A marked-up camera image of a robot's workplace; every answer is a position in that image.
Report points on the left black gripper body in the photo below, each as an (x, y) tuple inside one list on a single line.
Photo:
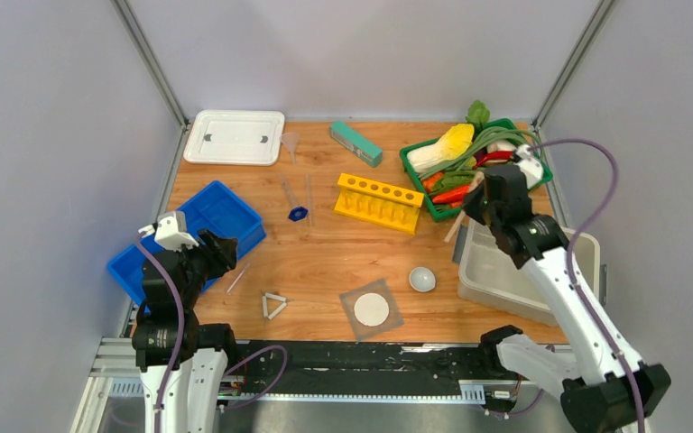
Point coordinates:
[(200, 264)]

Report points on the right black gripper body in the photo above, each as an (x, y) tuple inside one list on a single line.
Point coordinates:
[(478, 210)]

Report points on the wooden test tube clamp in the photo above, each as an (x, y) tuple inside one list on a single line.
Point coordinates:
[(476, 181)]

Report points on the clear test tube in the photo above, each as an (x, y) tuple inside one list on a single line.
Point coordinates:
[(237, 278)]

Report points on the white clay triangle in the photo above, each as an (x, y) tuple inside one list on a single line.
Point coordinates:
[(273, 305)]

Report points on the white evaporating dish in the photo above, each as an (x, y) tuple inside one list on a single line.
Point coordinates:
[(422, 279)]

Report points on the wire gauze with white disc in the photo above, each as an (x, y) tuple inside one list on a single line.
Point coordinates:
[(371, 310)]

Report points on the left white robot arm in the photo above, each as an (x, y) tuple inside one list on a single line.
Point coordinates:
[(181, 361)]

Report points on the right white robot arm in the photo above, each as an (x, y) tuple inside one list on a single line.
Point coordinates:
[(609, 385)]

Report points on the red chili pepper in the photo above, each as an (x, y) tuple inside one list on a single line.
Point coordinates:
[(496, 157)]

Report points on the orange carrot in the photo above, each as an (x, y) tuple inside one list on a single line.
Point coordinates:
[(451, 196)]

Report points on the green long beans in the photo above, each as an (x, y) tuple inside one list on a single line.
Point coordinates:
[(486, 137)]

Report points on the blue plastic bin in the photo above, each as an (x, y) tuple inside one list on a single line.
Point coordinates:
[(216, 208)]

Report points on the green vegetable tray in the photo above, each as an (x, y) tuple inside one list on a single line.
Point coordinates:
[(446, 180)]

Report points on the napa cabbage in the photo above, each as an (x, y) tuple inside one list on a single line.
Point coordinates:
[(448, 147)]

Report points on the beige plastic tub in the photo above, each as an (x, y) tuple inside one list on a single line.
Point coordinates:
[(490, 269)]

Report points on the green leafy vegetable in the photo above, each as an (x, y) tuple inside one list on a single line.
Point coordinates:
[(478, 115)]

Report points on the tube with blue cap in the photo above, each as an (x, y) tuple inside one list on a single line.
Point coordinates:
[(297, 211)]

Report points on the white tray lid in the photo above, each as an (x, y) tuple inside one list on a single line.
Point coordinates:
[(235, 137)]

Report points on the yellow test tube rack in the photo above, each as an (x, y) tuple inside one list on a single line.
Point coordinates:
[(378, 203)]

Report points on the clear glass funnel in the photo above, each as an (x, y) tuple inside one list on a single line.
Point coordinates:
[(290, 142)]

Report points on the teal rectangular box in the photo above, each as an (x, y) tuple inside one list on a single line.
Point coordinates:
[(356, 143)]

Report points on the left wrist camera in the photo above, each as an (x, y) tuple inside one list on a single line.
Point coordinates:
[(169, 231)]

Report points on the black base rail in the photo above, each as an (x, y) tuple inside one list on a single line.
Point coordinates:
[(331, 368)]

